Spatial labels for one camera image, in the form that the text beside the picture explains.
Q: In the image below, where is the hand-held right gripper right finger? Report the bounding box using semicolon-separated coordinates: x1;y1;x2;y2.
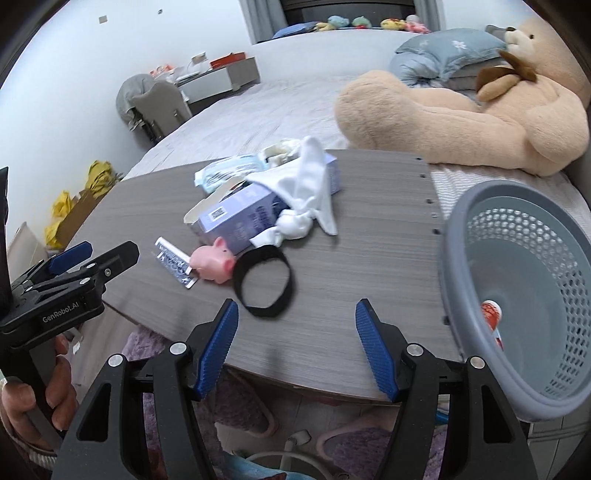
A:
355;299;539;480

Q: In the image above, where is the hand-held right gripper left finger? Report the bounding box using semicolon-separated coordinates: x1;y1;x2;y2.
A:
48;299;239;480

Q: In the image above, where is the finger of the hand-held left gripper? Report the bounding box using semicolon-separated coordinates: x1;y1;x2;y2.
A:
14;241;140;305
11;240;94;289

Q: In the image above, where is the long purple cardboard box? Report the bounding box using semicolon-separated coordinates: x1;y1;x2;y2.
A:
185;182;287;257

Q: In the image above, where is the grey perforated plastic basket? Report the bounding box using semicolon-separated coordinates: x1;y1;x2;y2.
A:
438;180;591;423

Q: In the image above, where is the person's left hand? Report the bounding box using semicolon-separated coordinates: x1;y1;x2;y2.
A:
0;335;79;455

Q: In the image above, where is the yellow stuffed toy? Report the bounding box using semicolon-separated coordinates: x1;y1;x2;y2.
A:
46;189;77;250

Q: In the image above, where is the silver blister pack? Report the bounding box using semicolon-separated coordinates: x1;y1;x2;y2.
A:
154;237;198;290

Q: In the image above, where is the purple fuzzy slipper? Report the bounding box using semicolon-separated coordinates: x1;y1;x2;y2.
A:
217;374;278;437
318;415;402;468

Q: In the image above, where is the pink pig toy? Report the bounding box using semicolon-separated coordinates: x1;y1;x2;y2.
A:
190;237;236;283

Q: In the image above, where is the black elastic band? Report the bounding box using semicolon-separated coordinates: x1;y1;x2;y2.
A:
232;247;295;319

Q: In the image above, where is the white charger plug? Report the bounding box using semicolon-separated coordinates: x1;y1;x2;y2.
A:
284;431;315;455

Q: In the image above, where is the pale blue wipes packet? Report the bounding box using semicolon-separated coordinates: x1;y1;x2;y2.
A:
194;154;271;195

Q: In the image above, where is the grey chair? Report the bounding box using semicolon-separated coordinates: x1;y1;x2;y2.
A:
115;74;192;141

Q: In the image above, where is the white knotted cloth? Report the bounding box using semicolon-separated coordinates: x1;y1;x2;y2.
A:
247;136;340;250

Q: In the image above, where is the pale purple carton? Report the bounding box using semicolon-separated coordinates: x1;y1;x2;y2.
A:
318;154;343;197

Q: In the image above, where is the white desk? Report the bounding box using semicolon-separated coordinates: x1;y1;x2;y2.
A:
178;55;260;116

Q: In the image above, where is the grey bed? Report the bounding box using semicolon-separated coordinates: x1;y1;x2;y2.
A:
124;28;583;222

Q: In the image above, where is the large beige teddy bear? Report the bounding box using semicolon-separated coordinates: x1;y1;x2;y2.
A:
333;16;587;177

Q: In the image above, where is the folded grey-blue quilt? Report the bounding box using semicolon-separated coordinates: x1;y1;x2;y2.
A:
388;51;481;92

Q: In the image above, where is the grey curtain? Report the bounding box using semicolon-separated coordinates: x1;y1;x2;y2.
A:
413;0;448;28
240;0;289;44

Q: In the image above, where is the blue cloth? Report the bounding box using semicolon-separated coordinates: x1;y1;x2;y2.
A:
272;23;319;38

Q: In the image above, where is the blue flowered pillow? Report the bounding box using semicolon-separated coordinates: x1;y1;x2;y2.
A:
388;28;509;88

